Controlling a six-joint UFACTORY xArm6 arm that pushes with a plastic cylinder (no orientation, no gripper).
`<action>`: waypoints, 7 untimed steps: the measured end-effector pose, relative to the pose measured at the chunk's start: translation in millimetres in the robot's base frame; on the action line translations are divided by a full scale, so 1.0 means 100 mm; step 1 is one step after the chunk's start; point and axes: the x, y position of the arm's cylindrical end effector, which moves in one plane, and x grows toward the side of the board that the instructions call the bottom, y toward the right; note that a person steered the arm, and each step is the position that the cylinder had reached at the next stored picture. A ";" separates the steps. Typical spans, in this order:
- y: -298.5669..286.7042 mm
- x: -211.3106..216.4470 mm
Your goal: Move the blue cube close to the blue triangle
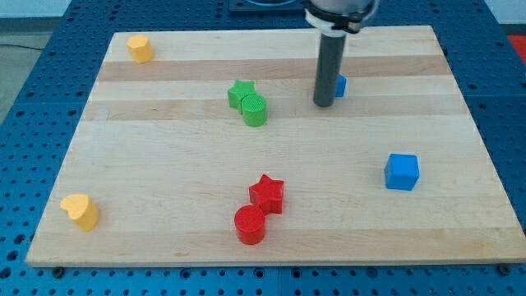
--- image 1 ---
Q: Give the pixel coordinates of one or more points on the blue cube block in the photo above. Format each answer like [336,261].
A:
[401,172]

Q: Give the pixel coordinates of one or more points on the wooden board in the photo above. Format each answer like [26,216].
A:
[168,162]

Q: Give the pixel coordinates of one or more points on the blue triangle block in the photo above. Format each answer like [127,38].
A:
[341,86]

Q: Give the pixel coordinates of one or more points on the yellow hexagon block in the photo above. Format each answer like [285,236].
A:
[140,48]

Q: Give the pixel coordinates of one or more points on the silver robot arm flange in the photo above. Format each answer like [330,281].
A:
[336,18]

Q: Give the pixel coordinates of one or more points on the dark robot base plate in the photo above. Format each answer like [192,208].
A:
[265,5]

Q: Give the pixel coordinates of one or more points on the red cylinder block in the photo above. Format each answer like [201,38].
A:
[249,221]

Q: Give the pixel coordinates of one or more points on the green star block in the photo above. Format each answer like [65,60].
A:
[238,92]

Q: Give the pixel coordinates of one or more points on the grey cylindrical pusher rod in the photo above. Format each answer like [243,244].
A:
[327,71]

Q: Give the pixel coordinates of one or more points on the green cylinder block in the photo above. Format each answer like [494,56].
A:
[254,113]

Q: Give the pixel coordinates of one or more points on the red star block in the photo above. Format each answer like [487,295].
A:
[268,194]

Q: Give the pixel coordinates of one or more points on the yellow heart block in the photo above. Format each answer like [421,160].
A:
[82,210]

